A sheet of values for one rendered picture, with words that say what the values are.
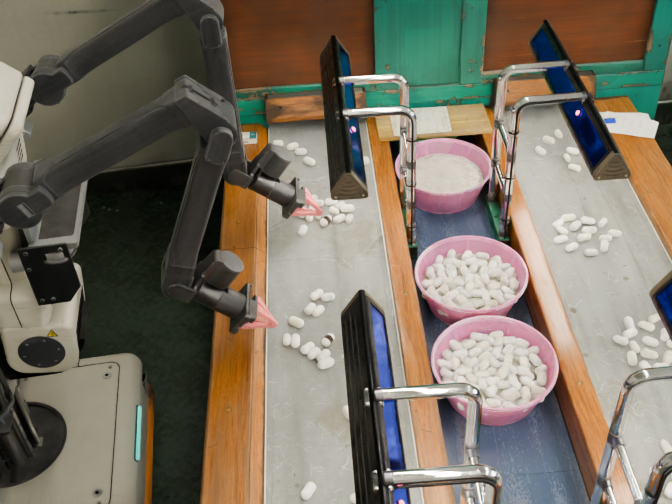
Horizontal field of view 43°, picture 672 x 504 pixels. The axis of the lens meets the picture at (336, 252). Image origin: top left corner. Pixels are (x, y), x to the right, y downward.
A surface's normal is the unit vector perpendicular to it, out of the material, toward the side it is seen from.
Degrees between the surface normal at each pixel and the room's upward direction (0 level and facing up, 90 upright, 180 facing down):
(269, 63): 90
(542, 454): 0
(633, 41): 90
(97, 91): 90
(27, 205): 92
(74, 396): 0
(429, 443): 0
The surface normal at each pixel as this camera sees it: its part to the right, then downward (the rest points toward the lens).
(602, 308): -0.05, -0.76
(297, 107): 0.03, 0.31
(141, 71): 0.14, 0.65
